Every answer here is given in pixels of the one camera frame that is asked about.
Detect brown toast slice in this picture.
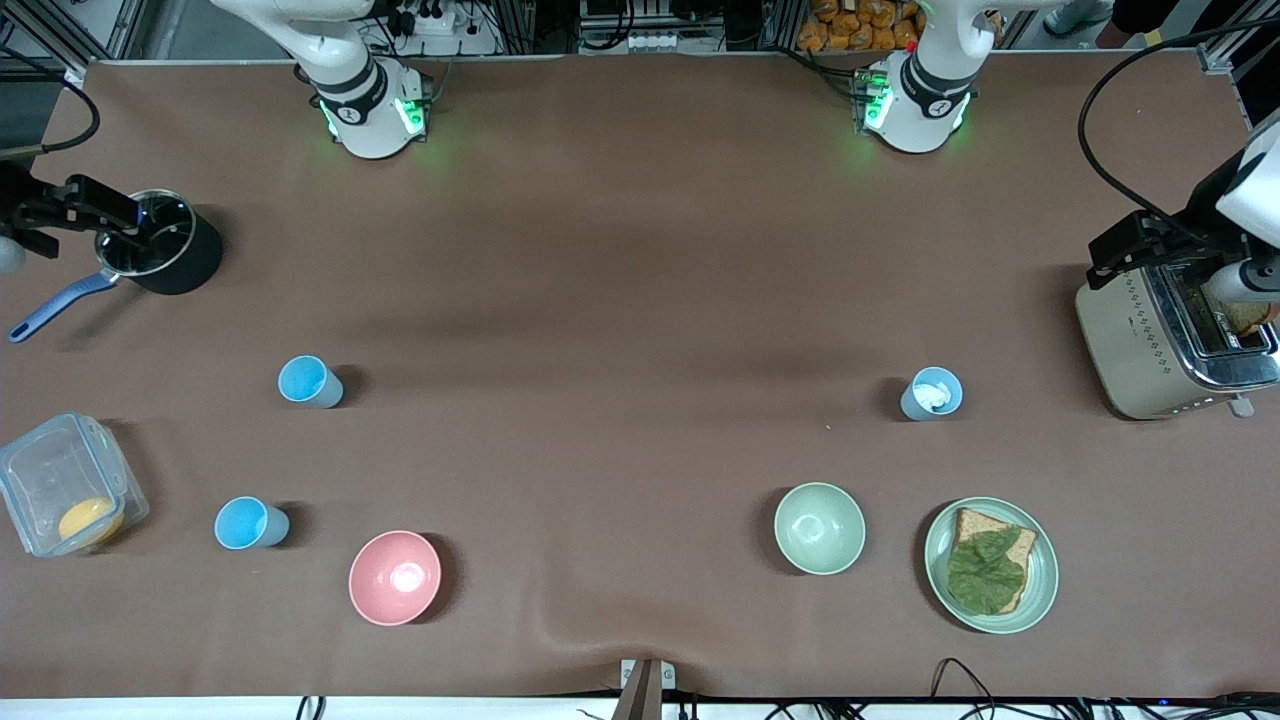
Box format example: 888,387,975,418
1222,298,1277,337

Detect blue cup with white filling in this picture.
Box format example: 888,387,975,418
900,366,964,422

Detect silver toaster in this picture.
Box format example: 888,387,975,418
1075,255,1280,421

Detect clear plastic container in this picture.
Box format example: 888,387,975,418
0,411,150,558

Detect orange round food piece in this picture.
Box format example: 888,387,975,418
57,497,125,546

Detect brown bread slice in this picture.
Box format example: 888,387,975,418
953,507,1039,615

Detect pale green plate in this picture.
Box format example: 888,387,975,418
923,496,1060,635

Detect green lettuce leaf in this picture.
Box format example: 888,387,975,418
946,527,1027,615

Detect orange snack bag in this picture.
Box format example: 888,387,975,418
796,0,922,53

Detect white power strip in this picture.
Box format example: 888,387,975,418
398,0,463,37

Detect pale green bowl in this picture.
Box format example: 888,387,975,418
773,482,867,577

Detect pink bowl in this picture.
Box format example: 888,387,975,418
348,530,443,628

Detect black saucepan with blue handle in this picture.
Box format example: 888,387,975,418
8,188,224,345

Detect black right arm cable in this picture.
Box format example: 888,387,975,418
0,78,102,161

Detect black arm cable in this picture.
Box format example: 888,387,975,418
1077,18,1280,233
0,78,102,161

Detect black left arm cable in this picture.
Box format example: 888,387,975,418
1077,18,1280,233

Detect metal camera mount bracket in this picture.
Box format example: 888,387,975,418
612,657,677,720

